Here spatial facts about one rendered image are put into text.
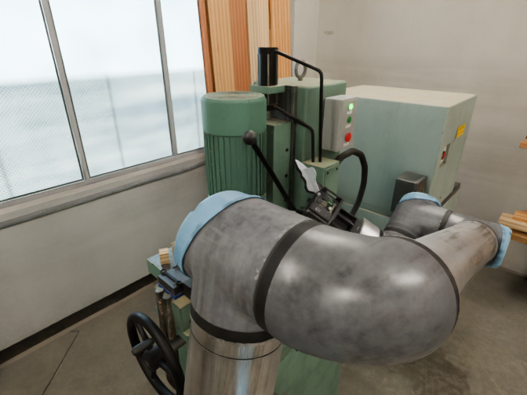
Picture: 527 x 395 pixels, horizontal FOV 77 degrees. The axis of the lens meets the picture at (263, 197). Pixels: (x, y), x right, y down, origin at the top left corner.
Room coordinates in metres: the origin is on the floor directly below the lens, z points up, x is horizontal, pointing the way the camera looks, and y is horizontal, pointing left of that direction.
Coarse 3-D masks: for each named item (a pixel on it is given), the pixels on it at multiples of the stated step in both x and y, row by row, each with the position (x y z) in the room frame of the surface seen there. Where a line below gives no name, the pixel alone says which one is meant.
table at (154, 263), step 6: (150, 258) 1.04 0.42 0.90; (156, 258) 1.04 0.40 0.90; (174, 258) 1.04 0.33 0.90; (150, 264) 1.01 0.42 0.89; (156, 264) 1.00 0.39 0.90; (162, 264) 1.00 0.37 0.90; (168, 264) 1.00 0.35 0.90; (174, 264) 1.00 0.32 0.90; (150, 270) 1.02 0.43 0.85; (156, 270) 0.99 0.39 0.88; (162, 270) 0.96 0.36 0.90; (156, 276) 0.99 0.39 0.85; (156, 306) 0.82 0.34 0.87; (156, 312) 0.81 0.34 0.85; (180, 330) 0.72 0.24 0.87; (180, 336) 0.72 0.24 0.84; (186, 336) 0.70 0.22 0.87; (282, 348) 0.68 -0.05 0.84
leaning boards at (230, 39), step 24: (216, 0) 2.39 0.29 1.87; (240, 0) 2.59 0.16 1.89; (264, 0) 2.78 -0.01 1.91; (288, 0) 2.93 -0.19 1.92; (216, 24) 2.38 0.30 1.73; (240, 24) 2.57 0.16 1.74; (264, 24) 2.77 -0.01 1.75; (288, 24) 2.92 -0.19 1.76; (216, 48) 2.36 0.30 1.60; (240, 48) 2.56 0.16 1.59; (288, 48) 2.91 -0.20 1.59; (216, 72) 2.34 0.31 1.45; (240, 72) 2.54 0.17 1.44; (288, 72) 2.90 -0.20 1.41
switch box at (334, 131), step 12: (336, 96) 1.07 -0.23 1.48; (348, 96) 1.07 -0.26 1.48; (324, 108) 1.05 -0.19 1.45; (336, 108) 1.01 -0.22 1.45; (324, 120) 1.04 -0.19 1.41; (336, 120) 1.01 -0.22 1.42; (324, 132) 1.04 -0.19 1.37; (336, 132) 1.01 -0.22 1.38; (324, 144) 1.04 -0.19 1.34; (336, 144) 1.01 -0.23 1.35; (348, 144) 1.05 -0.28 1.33
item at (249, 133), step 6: (246, 132) 0.76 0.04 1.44; (252, 132) 0.76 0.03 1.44; (246, 138) 0.75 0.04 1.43; (252, 138) 0.75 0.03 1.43; (252, 144) 0.76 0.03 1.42; (258, 150) 0.78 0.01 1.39; (258, 156) 0.79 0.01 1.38; (264, 162) 0.80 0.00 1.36; (270, 168) 0.81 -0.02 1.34; (270, 174) 0.82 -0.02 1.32; (276, 180) 0.83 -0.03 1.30; (282, 192) 0.85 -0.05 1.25; (288, 198) 0.87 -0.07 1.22; (288, 204) 0.88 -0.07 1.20; (294, 210) 0.90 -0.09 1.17
